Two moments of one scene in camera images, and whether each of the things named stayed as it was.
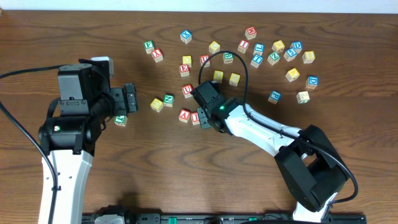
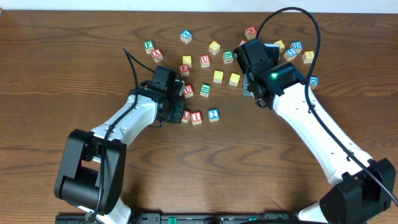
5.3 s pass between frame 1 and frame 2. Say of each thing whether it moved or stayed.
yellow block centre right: stayed
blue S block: stayed
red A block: stayed
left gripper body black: moved
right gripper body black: moved
